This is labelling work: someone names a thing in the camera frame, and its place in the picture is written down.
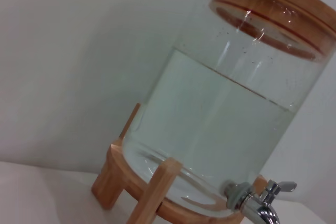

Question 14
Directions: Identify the chrome faucet with lever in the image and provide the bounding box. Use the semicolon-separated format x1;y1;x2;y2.
223;179;298;224

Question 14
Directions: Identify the glass water dispenser jar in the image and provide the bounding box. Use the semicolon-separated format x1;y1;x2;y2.
119;0;336;209

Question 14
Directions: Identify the wooden dispenser stand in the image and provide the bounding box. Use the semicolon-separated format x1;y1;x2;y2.
91;103;268;224

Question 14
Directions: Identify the bamboo jar lid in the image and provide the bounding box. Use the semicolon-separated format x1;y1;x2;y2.
208;0;336;59

